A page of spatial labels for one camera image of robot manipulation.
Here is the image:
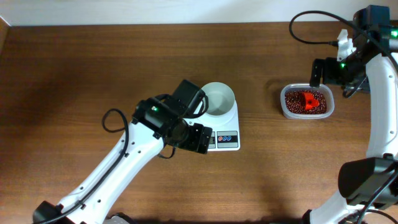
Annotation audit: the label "white round bowl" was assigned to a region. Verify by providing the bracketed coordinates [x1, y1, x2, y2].
[201, 82, 235, 116]

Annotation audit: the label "red beans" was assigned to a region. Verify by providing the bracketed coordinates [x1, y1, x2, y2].
[285, 90, 328, 114]

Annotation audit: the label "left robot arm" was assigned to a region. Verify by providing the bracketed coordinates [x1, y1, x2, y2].
[32, 80, 212, 223]

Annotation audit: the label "orange measuring scoop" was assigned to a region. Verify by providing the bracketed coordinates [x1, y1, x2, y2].
[302, 92, 320, 110]

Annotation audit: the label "left black cable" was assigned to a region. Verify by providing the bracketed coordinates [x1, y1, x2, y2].
[30, 93, 210, 224]

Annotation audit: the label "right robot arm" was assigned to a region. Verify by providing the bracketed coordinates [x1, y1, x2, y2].
[302, 22, 397, 223]

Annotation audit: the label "clear plastic container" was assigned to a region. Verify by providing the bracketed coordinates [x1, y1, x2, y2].
[280, 83, 335, 119]

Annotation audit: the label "white digital kitchen scale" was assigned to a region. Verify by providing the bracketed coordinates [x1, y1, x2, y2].
[185, 100, 241, 152]

